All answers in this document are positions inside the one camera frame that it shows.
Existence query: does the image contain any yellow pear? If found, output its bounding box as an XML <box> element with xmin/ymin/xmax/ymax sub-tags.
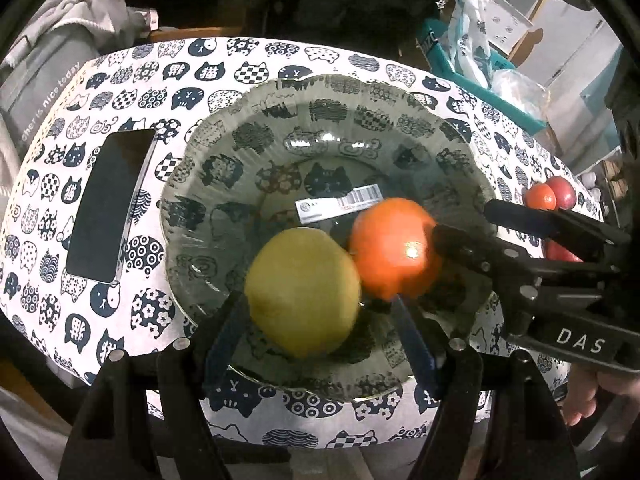
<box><xmin>245</xmin><ymin>227</ymin><xmax>362</xmax><ymax>359</ymax></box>

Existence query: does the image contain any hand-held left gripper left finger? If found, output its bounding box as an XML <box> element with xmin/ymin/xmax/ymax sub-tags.
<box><xmin>57</xmin><ymin>290</ymin><xmax>251</xmax><ymax>480</ymax></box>

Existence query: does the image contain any cat print tablecloth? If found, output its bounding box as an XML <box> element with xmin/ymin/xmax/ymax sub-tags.
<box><xmin>0</xmin><ymin>36</ymin><xmax>606</xmax><ymax>448</ymax></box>

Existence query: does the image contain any teal cardboard box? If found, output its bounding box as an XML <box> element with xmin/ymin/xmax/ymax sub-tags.
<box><xmin>415</xmin><ymin>19</ymin><xmax>548</xmax><ymax>133</ymax></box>

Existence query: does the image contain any white printed plastic bag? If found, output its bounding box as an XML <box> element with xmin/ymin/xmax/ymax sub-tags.
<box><xmin>437</xmin><ymin>0</ymin><xmax>501</xmax><ymax>86</ymax></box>

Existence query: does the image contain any red apple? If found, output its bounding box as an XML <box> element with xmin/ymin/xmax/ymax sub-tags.
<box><xmin>544</xmin><ymin>240</ymin><xmax>583</xmax><ymax>262</ymax></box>
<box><xmin>547</xmin><ymin>176</ymin><xmax>577</xmax><ymax>210</ymax></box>

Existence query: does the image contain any wooden frame shelf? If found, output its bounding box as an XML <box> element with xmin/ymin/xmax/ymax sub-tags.
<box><xmin>480</xmin><ymin>0</ymin><xmax>561</xmax><ymax>61</ymax></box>

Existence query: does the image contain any person's right hand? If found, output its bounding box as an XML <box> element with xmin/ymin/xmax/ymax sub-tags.
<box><xmin>562</xmin><ymin>362</ymin><xmax>640</xmax><ymax>428</ymax></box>

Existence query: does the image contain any large orange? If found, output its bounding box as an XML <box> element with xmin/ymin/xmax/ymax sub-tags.
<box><xmin>348</xmin><ymin>198</ymin><xmax>443</xmax><ymax>302</ymax></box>

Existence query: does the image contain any grey hoodie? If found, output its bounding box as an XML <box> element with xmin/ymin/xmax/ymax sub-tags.
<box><xmin>0</xmin><ymin>0</ymin><xmax>151</xmax><ymax>201</ymax></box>

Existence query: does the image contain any black jacket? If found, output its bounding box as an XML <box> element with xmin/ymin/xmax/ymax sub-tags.
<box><xmin>250</xmin><ymin>0</ymin><xmax>456</xmax><ymax>61</ymax></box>

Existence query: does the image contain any small orange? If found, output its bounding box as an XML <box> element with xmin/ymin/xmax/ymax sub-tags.
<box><xmin>525</xmin><ymin>183</ymin><xmax>557</xmax><ymax>211</ymax></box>

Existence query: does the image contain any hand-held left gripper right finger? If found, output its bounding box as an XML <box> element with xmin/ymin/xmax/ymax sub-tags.
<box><xmin>391</xmin><ymin>292</ymin><xmax>581</xmax><ymax>480</ymax></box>

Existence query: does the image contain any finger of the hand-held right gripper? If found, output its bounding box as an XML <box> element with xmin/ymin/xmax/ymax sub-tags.
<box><xmin>431</xmin><ymin>223</ymin><xmax>542</xmax><ymax>312</ymax></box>
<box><xmin>484</xmin><ymin>198</ymin><xmax>632</xmax><ymax>262</ymax></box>

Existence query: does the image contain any clear plastic bag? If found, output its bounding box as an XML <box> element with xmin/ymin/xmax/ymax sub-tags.
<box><xmin>492</xmin><ymin>67</ymin><xmax>548</xmax><ymax>116</ymax></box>

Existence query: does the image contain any black smartphone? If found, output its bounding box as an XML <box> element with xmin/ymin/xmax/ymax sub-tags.
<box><xmin>65</xmin><ymin>128</ymin><xmax>158</xmax><ymax>285</ymax></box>

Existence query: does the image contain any clear glass bowl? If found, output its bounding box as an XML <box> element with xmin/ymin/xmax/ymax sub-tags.
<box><xmin>159</xmin><ymin>74</ymin><xmax>501</xmax><ymax>403</ymax></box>

